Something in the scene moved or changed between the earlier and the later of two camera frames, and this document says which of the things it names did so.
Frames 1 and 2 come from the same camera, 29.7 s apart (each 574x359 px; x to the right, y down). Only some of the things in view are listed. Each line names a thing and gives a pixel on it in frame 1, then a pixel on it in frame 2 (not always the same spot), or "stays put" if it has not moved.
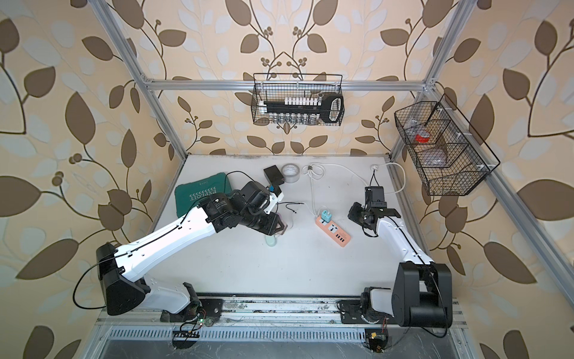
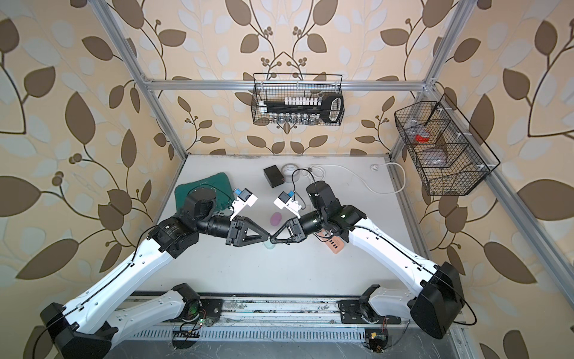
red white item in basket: x=424 y=137 stays put
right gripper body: x=358 y=213 -> x=310 y=223
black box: x=273 y=175 stays put
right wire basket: x=450 y=155 stays put
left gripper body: x=258 y=219 -> x=216 y=225
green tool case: x=188 y=195 stays put
